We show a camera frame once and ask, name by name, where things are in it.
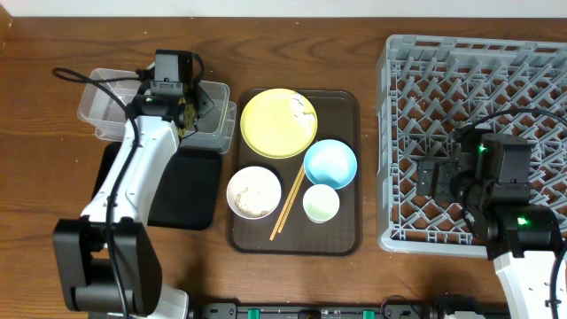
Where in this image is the yellow round plate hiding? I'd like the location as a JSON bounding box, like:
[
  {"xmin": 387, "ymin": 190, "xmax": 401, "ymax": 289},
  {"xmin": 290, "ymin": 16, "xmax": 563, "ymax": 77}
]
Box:
[{"xmin": 240, "ymin": 89, "xmax": 318, "ymax": 160}]

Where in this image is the white tissue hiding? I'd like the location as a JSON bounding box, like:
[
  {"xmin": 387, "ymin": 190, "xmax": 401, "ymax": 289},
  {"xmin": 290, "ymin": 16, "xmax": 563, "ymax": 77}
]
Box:
[{"xmin": 290, "ymin": 93, "xmax": 316, "ymax": 125}]

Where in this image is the wooden chopstick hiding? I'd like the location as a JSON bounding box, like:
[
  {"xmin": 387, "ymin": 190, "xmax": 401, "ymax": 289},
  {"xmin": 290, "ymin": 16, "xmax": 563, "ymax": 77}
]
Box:
[
  {"xmin": 269, "ymin": 165, "xmax": 305, "ymax": 241},
  {"xmin": 276, "ymin": 166, "xmax": 305, "ymax": 233}
]

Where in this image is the grey plastic dishwasher rack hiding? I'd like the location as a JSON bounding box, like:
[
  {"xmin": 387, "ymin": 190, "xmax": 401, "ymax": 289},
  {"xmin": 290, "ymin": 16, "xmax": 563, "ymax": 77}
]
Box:
[{"xmin": 376, "ymin": 35, "xmax": 566, "ymax": 258}]

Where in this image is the black plastic tray bin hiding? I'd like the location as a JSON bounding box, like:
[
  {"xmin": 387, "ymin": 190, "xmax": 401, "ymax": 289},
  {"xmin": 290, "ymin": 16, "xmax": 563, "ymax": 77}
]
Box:
[{"xmin": 109, "ymin": 139, "xmax": 221, "ymax": 231}]

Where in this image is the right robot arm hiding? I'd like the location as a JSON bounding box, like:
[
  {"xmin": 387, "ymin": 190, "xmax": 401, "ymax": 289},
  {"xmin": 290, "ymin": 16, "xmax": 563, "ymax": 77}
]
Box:
[{"xmin": 416, "ymin": 126, "xmax": 566, "ymax": 318}]

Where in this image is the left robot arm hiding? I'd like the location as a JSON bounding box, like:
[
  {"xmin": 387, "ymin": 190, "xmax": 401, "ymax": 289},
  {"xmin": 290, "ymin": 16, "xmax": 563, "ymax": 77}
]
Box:
[{"xmin": 52, "ymin": 50, "xmax": 210, "ymax": 318}]

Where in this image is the clear plastic bin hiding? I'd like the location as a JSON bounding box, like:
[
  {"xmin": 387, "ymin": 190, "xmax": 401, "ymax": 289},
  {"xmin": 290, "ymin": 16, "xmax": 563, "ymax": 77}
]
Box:
[{"xmin": 77, "ymin": 68, "xmax": 237, "ymax": 154}]

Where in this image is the light blue bowl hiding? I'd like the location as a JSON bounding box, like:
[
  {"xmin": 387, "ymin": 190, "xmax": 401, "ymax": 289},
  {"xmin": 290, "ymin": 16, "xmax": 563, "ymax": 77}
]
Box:
[{"xmin": 303, "ymin": 139, "xmax": 358, "ymax": 190}]

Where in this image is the dark brown serving tray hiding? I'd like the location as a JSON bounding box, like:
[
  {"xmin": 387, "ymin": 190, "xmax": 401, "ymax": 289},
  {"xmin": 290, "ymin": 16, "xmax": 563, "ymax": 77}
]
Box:
[{"xmin": 227, "ymin": 89, "xmax": 362, "ymax": 256}]

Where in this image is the small white green cup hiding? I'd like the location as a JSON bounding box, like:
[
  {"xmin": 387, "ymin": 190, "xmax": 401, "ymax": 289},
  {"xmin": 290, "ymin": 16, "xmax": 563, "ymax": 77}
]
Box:
[{"xmin": 302, "ymin": 184, "xmax": 340, "ymax": 223}]

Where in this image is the white bowl with rice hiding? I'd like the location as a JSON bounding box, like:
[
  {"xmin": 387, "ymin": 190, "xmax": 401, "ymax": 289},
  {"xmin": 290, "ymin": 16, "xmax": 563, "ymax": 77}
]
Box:
[{"xmin": 226, "ymin": 166, "xmax": 282, "ymax": 220}]

